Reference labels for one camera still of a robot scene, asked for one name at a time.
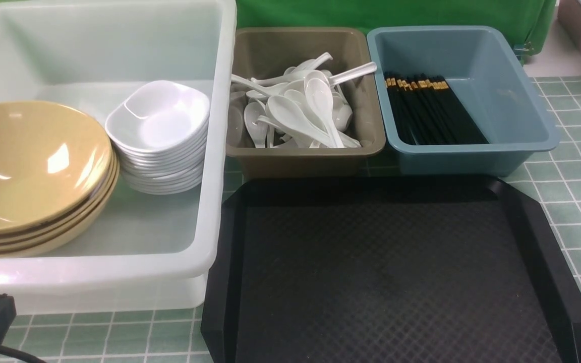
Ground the black plastic serving tray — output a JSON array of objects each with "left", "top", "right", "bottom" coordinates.
[{"left": 200, "top": 175, "right": 581, "bottom": 362}]

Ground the bundle of black chopsticks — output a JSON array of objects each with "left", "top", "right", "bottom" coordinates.
[{"left": 383, "top": 72, "right": 489, "bottom": 146}]

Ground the blue plastic chopstick bin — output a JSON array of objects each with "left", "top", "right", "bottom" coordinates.
[{"left": 367, "top": 26, "right": 560, "bottom": 177}]

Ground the large white plastic tub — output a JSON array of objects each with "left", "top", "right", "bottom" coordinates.
[{"left": 0, "top": 1, "right": 236, "bottom": 315}]

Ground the white ceramic soup spoon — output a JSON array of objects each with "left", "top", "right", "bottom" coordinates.
[{"left": 304, "top": 72, "right": 345, "bottom": 148}]

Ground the small white square dish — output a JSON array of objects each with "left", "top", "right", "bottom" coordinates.
[{"left": 104, "top": 80, "right": 211, "bottom": 154}]

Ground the green cloth backdrop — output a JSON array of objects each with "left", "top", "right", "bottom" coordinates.
[{"left": 236, "top": 1, "right": 556, "bottom": 56}]

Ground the stack of white dishes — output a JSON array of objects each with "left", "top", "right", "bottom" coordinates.
[{"left": 113, "top": 121, "right": 208, "bottom": 195}]

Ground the pile of white spoons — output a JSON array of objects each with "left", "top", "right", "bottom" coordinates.
[{"left": 231, "top": 52, "right": 377, "bottom": 149}]

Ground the stacked yellow bowl bottom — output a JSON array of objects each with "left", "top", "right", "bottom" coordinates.
[{"left": 0, "top": 174, "right": 121, "bottom": 259}]

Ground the yellow noodle bowl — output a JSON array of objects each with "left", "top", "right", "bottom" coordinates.
[{"left": 0, "top": 100, "right": 113, "bottom": 233}]

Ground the stacked yellow bowl middle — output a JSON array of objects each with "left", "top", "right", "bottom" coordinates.
[{"left": 0, "top": 161, "right": 119, "bottom": 252}]

